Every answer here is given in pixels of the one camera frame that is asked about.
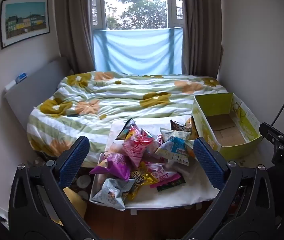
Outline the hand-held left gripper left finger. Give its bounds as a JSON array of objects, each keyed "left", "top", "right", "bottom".
[{"left": 8, "top": 135, "right": 97, "bottom": 240}]

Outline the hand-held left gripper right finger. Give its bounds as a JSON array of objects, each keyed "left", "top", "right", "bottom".
[{"left": 184, "top": 137, "right": 276, "bottom": 240}]

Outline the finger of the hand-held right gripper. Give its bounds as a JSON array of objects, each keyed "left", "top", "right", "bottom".
[{"left": 259, "top": 122, "right": 284, "bottom": 143}]

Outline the white blue snack packet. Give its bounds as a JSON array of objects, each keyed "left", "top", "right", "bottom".
[{"left": 154, "top": 135, "right": 195, "bottom": 166}]

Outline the green cardboard box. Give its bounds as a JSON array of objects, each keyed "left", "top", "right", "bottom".
[{"left": 191, "top": 93, "right": 262, "bottom": 159}]

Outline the yellow orange snack packet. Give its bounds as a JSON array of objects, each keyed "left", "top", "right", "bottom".
[{"left": 186, "top": 116, "right": 199, "bottom": 140}]

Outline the purple snack packet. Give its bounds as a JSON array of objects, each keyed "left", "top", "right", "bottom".
[{"left": 89, "top": 152, "right": 132, "bottom": 182}]

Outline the green snack packet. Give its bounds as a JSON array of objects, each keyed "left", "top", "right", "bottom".
[{"left": 156, "top": 177, "right": 186, "bottom": 192}]

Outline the pink strawberry snack packet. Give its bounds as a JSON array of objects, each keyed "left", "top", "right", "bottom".
[{"left": 147, "top": 164, "right": 182, "bottom": 188}]

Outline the white teal snack packet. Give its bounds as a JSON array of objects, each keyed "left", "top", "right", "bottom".
[{"left": 160, "top": 127, "right": 191, "bottom": 143}]

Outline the grey white snack packet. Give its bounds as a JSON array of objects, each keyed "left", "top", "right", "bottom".
[{"left": 91, "top": 178, "right": 135, "bottom": 210}]

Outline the brown zebra striped snack packet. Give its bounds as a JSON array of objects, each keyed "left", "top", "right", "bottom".
[{"left": 170, "top": 119, "right": 191, "bottom": 132}]

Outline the bright pink snack packet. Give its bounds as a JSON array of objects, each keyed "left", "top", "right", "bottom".
[{"left": 122, "top": 126, "right": 159, "bottom": 167}]

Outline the yellow lettered snack packet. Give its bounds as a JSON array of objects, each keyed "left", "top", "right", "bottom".
[{"left": 126, "top": 162, "right": 159, "bottom": 200}]

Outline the white floral table cover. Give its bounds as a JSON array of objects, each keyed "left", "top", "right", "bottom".
[{"left": 89, "top": 117, "right": 220, "bottom": 210}]

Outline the grey headboard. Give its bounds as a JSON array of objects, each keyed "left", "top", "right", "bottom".
[{"left": 3, "top": 56, "right": 72, "bottom": 128}]

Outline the floral striped blanket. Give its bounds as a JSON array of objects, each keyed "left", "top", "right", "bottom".
[{"left": 27, "top": 71, "right": 228, "bottom": 167}]

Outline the blue white small object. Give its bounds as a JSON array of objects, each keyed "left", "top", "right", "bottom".
[{"left": 5, "top": 73, "right": 28, "bottom": 90}]

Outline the brown curtain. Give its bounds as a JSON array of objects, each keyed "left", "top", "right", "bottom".
[
  {"left": 181, "top": 0, "right": 223, "bottom": 79},
  {"left": 55, "top": 0, "right": 105, "bottom": 74}
]

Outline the light blue cloth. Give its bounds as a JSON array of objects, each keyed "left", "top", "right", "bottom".
[{"left": 93, "top": 28, "right": 184, "bottom": 75}]

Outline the framed wall picture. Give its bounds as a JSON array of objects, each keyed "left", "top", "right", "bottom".
[{"left": 0, "top": 0, "right": 51, "bottom": 50}]

